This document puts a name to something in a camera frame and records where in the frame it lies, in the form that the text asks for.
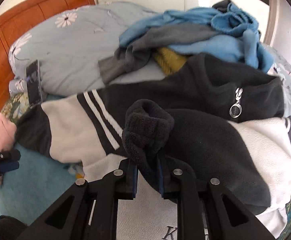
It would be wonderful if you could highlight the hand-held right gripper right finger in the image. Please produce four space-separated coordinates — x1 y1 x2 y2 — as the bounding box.
157 154 277 240

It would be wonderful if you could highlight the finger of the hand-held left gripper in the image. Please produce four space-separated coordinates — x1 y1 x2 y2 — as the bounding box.
0 149 21 162
0 161 20 173

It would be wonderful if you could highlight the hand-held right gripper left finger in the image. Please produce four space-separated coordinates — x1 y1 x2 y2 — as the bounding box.
18 158 139 240

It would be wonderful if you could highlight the black white fleece jacket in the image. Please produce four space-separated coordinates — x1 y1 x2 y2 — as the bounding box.
15 54 291 240

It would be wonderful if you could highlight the grey fleece garment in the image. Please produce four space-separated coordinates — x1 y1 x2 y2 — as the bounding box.
98 25 217 84

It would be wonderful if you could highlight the smartphone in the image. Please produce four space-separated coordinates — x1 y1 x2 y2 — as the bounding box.
25 59 44 108

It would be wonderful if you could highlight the light blue floral duvet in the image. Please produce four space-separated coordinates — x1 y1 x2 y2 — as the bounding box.
8 1 291 145

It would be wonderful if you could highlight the yellow knitted garment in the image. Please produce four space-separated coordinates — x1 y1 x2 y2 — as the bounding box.
152 47 188 75

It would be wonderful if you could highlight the orange wooden headboard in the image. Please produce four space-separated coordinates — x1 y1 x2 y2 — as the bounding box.
0 0 96 113

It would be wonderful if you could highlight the blue fleece garment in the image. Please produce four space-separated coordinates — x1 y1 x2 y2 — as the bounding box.
119 2 274 73

